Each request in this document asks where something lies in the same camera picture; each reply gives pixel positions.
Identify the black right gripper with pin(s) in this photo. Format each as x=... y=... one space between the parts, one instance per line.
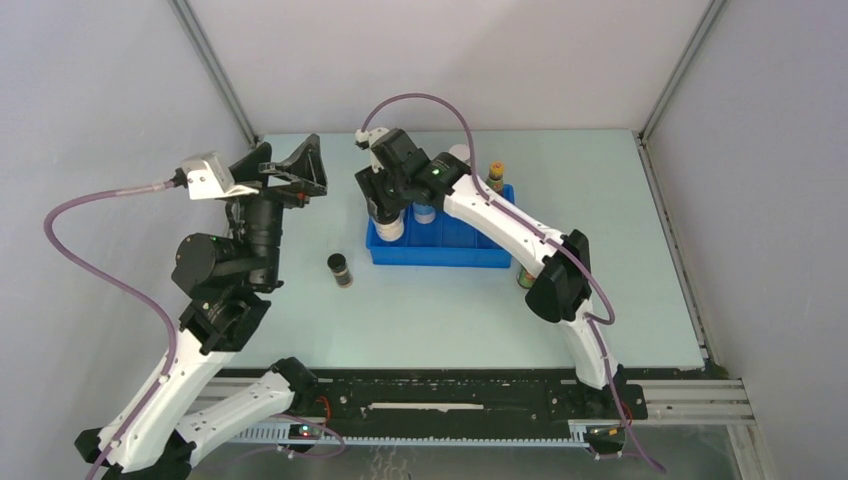
x=373 y=182

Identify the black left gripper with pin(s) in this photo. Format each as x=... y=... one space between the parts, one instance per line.
x=305 y=167

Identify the black-lid jar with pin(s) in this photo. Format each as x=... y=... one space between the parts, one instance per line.
x=390 y=228

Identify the silver-lid blue-label jar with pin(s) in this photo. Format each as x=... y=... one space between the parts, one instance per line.
x=423 y=214
x=461 y=152

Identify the red sauce bottle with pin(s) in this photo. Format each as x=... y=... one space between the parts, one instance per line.
x=525 y=279
x=495 y=177

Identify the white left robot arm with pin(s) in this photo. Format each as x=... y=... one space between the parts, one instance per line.
x=228 y=280

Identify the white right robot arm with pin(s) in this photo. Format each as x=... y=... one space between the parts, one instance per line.
x=564 y=287

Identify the small black-cap spice jar left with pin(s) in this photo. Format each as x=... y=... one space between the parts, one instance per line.
x=337 y=263

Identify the blue divided plastic bin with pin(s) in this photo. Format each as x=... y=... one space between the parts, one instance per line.
x=444 y=242

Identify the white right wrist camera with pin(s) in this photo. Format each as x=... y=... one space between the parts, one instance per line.
x=364 y=139

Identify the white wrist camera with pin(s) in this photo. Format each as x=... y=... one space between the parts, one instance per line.
x=364 y=139
x=206 y=178

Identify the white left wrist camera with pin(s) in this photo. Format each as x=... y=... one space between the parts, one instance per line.
x=206 y=178

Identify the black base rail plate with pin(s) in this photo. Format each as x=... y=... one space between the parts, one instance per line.
x=468 y=404

